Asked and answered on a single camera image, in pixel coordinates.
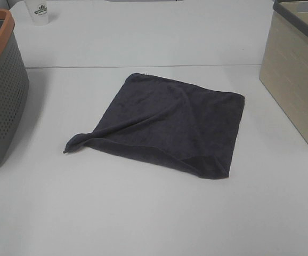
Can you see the dark grey towel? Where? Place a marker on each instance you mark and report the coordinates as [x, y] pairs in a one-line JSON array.
[[169, 123]]

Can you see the beige basket with grey rim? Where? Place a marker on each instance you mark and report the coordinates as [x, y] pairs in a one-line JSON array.
[[284, 69]]

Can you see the grey basket with orange rim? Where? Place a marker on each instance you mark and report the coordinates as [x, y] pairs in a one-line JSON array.
[[14, 83]]

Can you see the white paper cup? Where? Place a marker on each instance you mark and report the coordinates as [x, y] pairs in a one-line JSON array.
[[38, 11]]

